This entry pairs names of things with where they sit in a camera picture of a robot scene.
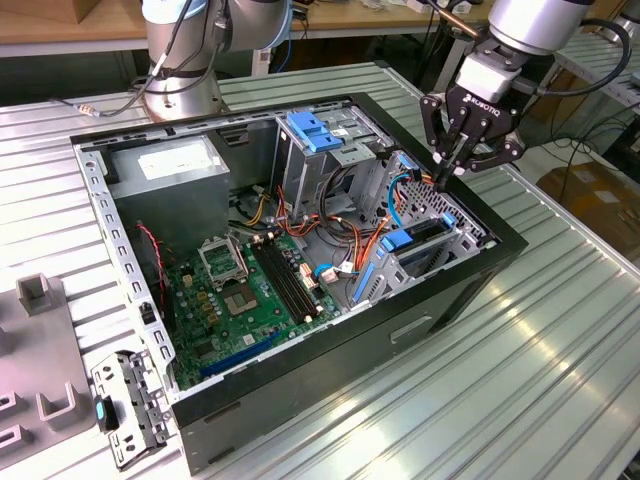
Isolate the brown cardboard box on desk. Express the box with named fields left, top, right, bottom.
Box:
left=9, top=0, right=101, bottom=24

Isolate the grey metal disk bay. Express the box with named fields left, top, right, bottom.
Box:
left=344, top=149, right=501, bottom=309

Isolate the CPU socket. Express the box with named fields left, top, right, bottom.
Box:
left=222, top=284, right=261, bottom=317

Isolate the blue wire with pale plug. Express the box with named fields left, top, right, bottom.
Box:
left=313, top=262, right=362, bottom=287

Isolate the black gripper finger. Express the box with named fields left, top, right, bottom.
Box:
left=420, top=93, right=469, bottom=187
left=443, top=134, right=526, bottom=189

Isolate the grey parts rack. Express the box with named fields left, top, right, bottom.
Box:
left=0, top=272, right=99, bottom=451

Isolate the metal socket cover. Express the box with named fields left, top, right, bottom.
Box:
left=197, top=233, right=250, bottom=290

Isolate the hard disk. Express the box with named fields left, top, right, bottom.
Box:
left=351, top=212, right=457, bottom=305

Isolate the green motherboard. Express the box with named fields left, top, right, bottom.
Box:
left=164, top=232, right=346, bottom=391

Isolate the blue expansion slot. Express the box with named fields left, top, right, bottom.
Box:
left=199, top=330, right=282, bottom=381

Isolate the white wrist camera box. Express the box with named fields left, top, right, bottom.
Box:
left=457, top=52, right=524, bottom=104

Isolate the metal slot retainer bracket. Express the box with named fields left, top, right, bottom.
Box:
left=89, top=349, right=174, bottom=471

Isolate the blue data wire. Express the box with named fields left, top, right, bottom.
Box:
left=387, top=153, right=421, bottom=230

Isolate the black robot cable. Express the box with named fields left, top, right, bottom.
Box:
left=52, top=0, right=234, bottom=117

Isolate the red black fan wire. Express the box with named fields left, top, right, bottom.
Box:
left=136, top=223, right=170, bottom=302

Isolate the black RAM slot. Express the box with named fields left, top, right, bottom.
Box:
left=251, top=239, right=307, bottom=325
left=264, top=235, right=319, bottom=320
left=270, top=233, right=325, bottom=317
left=257, top=237, right=313, bottom=323

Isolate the multicolour power wire bundle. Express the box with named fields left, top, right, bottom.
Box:
left=227, top=184, right=371, bottom=266

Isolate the blue plastic drive latch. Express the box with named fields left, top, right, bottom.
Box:
left=287, top=110, right=344, bottom=154

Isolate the black latch with blue tab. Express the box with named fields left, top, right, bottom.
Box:
left=93, top=394, right=121, bottom=434

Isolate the black camera cable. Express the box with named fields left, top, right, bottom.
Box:
left=514, top=18, right=632, bottom=97

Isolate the black PC case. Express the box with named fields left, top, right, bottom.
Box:
left=69, top=91, right=530, bottom=476

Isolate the grey metal drive cage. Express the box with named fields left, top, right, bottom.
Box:
left=272, top=104, right=396, bottom=221

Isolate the large cardboard box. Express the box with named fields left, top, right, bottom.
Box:
left=537, top=162, right=640, bottom=251

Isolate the orange red power wire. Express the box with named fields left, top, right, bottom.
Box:
left=352, top=169, right=444, bottom=275

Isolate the grey power supply unit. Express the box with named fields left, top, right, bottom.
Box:
left=107, top=134, right=232, bottom=261

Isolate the black case fan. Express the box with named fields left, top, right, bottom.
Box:
left=133, top=222, right=177, bottom=331

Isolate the metal slat side table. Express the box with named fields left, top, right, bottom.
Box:
left=482, top=34, right=640, bottom=146

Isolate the black wire bundle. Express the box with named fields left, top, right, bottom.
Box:
left=319, top=166, right=362, bottom=222

